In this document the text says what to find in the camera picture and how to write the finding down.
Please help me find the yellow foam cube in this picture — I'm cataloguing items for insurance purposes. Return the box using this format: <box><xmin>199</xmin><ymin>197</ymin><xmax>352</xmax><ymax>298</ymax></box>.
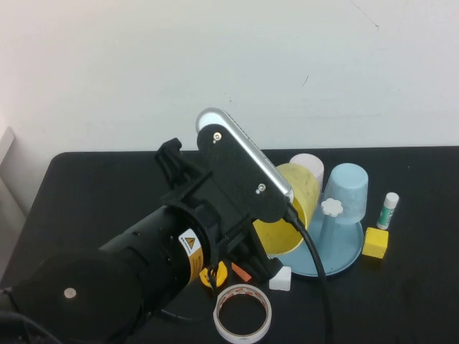
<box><xmin>361</xmin><ymin>226</ymin><xmax>389</xmax><ymax>260</ymax></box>

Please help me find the yellow rubber duck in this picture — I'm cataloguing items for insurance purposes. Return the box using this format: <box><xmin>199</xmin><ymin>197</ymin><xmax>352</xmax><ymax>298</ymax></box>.
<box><xmin>199</xmin><ymin>260</ymin><xmax>230</xmax><ymax>288</ymax></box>

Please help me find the blue cup stand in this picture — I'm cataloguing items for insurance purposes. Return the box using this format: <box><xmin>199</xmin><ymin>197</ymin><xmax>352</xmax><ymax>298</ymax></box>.
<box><xmin>283</xmin><ymin>196</ymin><xmax>363</xmax><ymax>279</ymax></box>

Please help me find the orange foam cube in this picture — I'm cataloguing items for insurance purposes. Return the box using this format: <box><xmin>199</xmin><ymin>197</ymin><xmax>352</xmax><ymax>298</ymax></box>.
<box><xmin>231</xmin><ymin>262</ymin><xmax>252</xmax><ymax>282</ymax></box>

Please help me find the white tape roll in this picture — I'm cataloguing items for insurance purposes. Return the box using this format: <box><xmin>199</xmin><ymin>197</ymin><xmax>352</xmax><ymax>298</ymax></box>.
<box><xmin>213</xmin><ymin>283</ymin><xmax>273</xmax><ymax>343</ymax></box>

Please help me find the yellow plastic cup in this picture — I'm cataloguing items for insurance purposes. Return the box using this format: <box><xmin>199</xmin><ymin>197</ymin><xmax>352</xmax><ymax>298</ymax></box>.
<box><xmin>250</xmin><ymin>163</ymin><xmax>321</xmax><ymax>256</ymax></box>

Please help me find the pale pink plastic cup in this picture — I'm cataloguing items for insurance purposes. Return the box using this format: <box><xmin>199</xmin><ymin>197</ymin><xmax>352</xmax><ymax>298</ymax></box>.
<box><xmin>288</xmin><ymin>153</ymin><xmax>326</xmax><ymax>191</ymax></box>

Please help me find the green white glue stick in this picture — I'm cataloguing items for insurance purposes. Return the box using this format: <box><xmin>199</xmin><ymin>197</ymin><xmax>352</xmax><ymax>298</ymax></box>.
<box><xmin>376</xmin><ymin>191</ymin><xmax>400</xmax><ymax>230</ymax></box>

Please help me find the black arm base cable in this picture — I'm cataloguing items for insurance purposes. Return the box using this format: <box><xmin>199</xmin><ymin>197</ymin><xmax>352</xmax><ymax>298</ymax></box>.
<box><xmin>0</xmin><ymin>310</ymin><xmax>51</xmax><ymax>344</ymax></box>

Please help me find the white foam cube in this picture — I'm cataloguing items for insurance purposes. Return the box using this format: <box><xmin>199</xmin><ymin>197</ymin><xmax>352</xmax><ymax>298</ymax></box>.
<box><xmin>268</xmin><ymin>265</ymin><xmax>292</xmax><ymax>292</ymax></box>

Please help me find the light blue plastic cup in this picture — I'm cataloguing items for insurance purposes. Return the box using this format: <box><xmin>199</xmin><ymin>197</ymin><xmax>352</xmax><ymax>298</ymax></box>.
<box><xmin>321</xmin><ymin>163</ymin><xmax>369</xmax><ymax>226</ymax></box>

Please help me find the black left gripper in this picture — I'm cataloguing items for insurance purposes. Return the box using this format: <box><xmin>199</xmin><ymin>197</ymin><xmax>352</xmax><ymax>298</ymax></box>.
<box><xmin>154</xmin><ymin>137</ymin><xmax>284</xmax><ymax>283</ymax></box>

